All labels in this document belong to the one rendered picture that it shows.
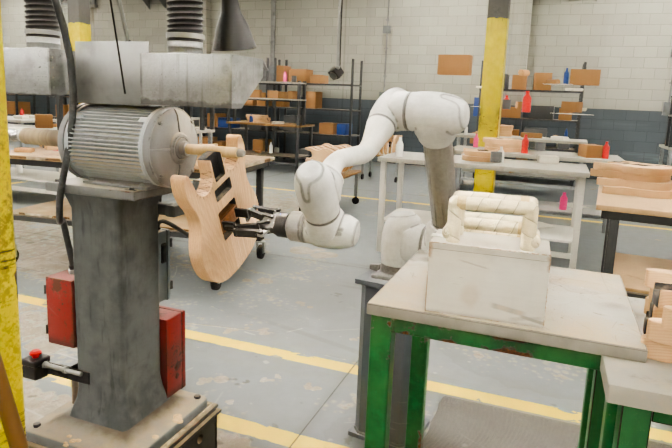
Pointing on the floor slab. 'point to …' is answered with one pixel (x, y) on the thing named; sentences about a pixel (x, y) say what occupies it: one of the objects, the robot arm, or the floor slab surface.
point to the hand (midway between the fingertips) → (230, 218)
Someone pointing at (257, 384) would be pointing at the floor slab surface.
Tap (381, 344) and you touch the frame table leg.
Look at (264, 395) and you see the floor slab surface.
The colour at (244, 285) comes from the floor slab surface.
